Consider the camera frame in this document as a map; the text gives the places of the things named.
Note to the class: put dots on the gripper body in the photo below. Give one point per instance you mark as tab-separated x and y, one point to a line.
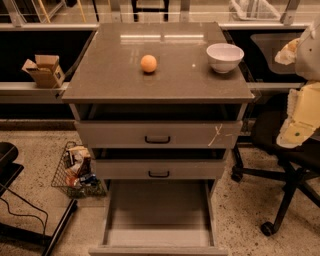
309	55

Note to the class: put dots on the orange fruit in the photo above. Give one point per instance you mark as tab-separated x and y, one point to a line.
148	63

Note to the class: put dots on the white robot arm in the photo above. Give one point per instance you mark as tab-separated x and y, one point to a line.
304	53

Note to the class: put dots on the grey drawer cabinet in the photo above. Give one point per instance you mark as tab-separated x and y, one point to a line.
159	101

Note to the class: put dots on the bottom grey open drawer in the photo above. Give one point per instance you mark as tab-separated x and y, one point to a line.
158	218

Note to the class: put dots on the middle grey drawer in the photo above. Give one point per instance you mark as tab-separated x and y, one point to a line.
158	169

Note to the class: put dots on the top grey drawer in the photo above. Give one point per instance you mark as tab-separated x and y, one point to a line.
152	134

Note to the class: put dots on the black office chair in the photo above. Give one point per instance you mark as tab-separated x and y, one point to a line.
299	164

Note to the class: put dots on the white ceramic bowl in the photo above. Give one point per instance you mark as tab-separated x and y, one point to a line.
224	57

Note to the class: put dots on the open cardboard box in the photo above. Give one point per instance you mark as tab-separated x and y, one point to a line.
45	71

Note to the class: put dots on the wire basket with items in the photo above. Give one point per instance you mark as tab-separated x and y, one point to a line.
74	176

